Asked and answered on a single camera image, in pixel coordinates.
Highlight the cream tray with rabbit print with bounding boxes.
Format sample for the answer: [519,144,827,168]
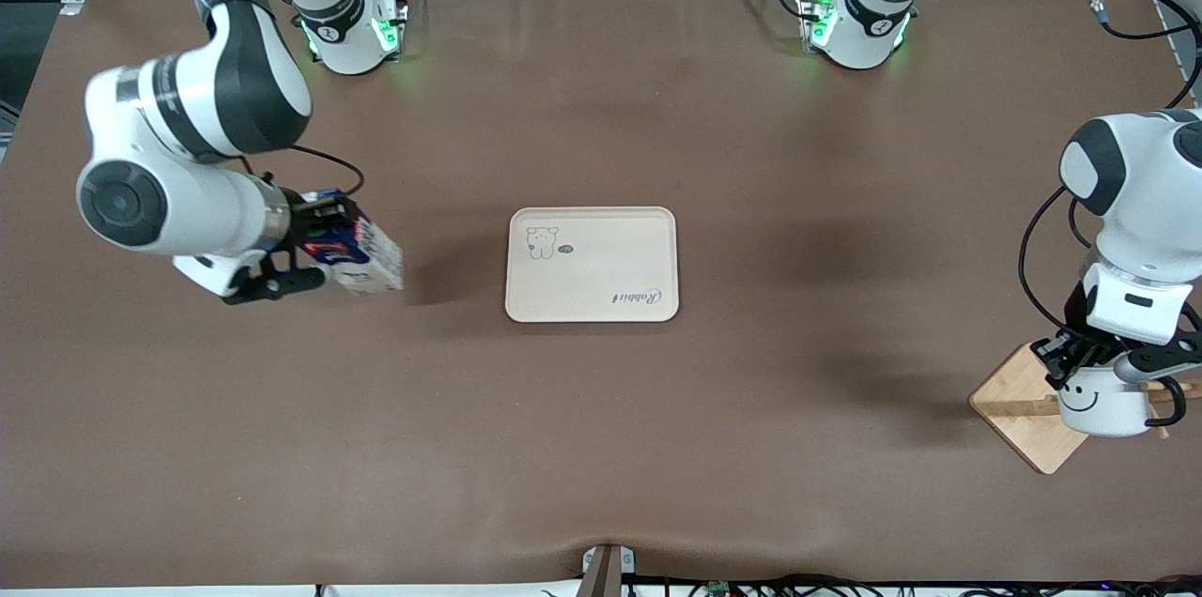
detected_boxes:
[505,206,679,325]

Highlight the metal table edge clamp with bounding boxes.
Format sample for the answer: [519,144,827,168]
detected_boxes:
[580,543,637,597]

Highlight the bamboo cup stand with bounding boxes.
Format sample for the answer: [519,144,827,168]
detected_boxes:
[969,342,1202,476]

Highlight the white smiley cup black handle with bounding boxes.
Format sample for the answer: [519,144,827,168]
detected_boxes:
[1056,362,1188,439]

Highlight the blue milk carton green cap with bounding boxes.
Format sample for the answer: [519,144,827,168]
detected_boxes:
[299,189,406,296]

